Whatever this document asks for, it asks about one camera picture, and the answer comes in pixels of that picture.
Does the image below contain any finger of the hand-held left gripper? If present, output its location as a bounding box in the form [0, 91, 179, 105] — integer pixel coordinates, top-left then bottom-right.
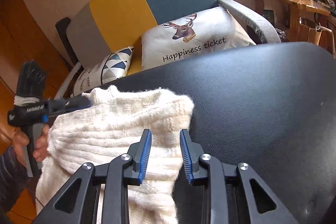
[47, 95, 93, 120]

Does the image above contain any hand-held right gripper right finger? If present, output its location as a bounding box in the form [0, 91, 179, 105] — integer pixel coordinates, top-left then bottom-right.
[179, 129, 302, 224]

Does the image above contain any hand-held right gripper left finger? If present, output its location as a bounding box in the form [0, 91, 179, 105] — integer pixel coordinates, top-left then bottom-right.
[33, 129, 153, 224]

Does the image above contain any cream knit sweater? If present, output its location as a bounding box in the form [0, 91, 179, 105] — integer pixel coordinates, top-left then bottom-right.
[35, 85, 195, 224]

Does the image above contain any person's left hand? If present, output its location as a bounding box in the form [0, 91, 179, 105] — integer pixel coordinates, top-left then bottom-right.
[13, 125, 51, 162]

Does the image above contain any geometric print cushion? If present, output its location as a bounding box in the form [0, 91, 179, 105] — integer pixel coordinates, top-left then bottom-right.
[72, 46, 135, 97]

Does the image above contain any grey yellow blue sofa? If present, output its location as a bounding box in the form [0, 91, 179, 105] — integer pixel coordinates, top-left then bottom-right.
[55, 0, 282, 98]

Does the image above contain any deer print cushion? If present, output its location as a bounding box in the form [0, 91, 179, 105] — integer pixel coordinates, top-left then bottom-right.
[141, 7, 256, 72]

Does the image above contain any brown paper bag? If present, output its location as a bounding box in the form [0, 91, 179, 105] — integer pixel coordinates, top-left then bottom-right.
[298, 17, 323, 46]

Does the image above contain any wooden desk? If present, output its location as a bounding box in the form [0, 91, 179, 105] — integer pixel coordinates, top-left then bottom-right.
[249, 0, 336, 48]

